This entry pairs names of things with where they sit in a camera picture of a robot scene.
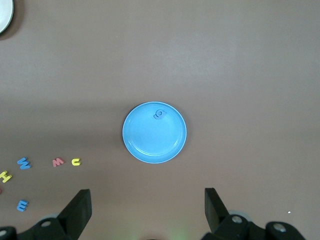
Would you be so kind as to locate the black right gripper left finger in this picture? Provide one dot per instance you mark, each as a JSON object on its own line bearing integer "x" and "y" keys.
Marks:
{"x": 77, "y": 212}

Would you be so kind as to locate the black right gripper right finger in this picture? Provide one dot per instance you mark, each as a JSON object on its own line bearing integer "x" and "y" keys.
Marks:
{"x": 215, "y": 212}

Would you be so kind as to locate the yellow foam letter u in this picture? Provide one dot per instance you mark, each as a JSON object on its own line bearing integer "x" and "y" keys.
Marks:
{"x": 74, "y": 163}

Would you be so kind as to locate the red foam letter w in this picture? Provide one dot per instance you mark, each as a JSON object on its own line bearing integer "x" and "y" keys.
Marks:
{"x": 58, "y": 163}

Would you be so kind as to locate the small blue foam letter m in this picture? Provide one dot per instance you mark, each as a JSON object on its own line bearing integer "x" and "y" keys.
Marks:
{"x": 22, "y": 205}

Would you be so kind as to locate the yellow foam letter H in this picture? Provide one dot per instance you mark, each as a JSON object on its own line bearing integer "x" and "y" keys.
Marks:
{"x": 5, "y": 177}

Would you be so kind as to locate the large blue foam letter M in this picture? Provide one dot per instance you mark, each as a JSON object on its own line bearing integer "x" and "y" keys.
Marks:
{"x": 24, "y": 163}

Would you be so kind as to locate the blue round plate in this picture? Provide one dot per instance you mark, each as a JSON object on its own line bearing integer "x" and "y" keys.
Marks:
{"x": 150, "y": 140}

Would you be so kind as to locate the dark blue foam letter a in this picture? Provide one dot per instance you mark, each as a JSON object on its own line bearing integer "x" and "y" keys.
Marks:
{"x": 157, "y": 116}

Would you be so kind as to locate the brown table cover mat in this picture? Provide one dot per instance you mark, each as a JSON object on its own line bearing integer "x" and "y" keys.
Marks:
{"x": 225, "y": 62}

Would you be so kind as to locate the beige round plate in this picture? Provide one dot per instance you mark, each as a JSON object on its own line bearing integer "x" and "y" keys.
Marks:
{"x": 5, "y": 15}

